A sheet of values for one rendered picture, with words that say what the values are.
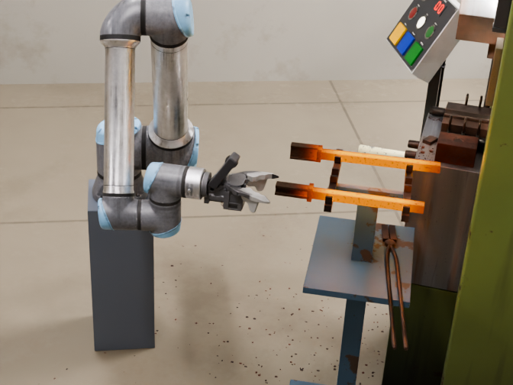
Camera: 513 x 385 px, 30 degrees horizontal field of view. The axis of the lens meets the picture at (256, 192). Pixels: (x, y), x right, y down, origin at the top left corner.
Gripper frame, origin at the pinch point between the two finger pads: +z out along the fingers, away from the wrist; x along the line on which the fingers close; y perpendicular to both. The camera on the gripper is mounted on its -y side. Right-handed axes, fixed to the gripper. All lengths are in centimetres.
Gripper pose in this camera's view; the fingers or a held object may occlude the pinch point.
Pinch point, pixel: (275, 186)
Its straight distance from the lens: 263.6
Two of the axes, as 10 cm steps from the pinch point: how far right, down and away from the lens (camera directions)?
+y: -0.5, 8.7, 5.0
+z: 9.8, 1.3, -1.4
